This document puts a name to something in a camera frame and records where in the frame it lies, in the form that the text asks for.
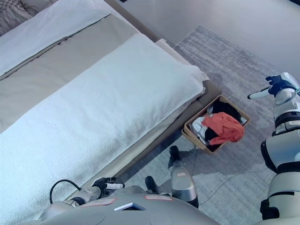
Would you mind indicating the robot legs and torso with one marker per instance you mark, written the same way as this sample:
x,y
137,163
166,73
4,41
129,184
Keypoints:
x,y
234,70

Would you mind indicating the black garment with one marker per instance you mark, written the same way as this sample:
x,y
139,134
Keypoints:
x,y
227,107

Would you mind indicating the wicker laundry basket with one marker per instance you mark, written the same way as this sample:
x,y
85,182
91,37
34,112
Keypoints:
x,y
189,134

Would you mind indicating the silver robot leg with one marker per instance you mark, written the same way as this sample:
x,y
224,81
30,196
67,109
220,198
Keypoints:
x,y
182,180
152,184

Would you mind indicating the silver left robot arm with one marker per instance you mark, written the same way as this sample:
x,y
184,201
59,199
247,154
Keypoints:
x,y
82,195

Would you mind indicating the silver robot torso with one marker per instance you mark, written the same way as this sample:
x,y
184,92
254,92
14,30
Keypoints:
x,y
129,213

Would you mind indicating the beige duvet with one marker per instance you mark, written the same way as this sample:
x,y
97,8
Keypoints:
x,y
58,63

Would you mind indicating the low upholstered bed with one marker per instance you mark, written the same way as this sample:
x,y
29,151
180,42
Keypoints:
x,y
145,30

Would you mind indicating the silver right robot leg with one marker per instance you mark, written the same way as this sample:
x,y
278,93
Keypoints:
x,y
182,180

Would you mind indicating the white terry blanket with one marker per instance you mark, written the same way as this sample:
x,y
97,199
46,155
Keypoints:
x,y
93,112

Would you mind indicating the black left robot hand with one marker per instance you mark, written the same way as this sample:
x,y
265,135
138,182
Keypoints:
x,y
102,184

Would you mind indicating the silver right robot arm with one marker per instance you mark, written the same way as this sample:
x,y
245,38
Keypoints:
x,y
281,150

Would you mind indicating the orange garment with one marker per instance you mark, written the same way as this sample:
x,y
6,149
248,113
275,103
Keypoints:
x,y
227,126

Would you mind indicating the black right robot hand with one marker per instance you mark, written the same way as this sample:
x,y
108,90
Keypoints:
x,y
276,84

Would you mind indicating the grey quilted cushion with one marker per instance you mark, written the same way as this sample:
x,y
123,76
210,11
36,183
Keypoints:
x,y
14,14

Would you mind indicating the white smooth bed cover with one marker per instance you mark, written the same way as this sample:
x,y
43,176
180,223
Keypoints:
x,y
47,28

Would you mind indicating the silver left robot leg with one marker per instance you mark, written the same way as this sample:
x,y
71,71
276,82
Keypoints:
x,y
152,184

